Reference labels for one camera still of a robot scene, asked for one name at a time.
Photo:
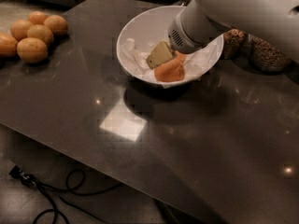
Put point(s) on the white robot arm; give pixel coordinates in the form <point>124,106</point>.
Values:
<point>274,21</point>

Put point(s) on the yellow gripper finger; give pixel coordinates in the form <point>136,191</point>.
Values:
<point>161,53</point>

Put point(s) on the glass jar of grains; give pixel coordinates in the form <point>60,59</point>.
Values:
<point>266,57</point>

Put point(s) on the orange right rear pile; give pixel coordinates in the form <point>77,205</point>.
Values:
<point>57,24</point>

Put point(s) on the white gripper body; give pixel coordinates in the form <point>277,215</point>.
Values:
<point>179,40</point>

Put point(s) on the white plastic bag in bowl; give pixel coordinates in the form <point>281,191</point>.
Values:
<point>133,61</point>

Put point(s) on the orange left rear pile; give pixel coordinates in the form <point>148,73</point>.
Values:
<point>20,28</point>

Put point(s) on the glass jar of nuts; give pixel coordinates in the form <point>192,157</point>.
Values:
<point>233,40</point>

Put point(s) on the black power plug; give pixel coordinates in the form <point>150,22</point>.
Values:
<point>26,179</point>

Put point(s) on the white bowl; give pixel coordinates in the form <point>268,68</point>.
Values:
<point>151,25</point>

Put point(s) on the orange top rear pile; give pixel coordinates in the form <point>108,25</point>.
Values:
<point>37,17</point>

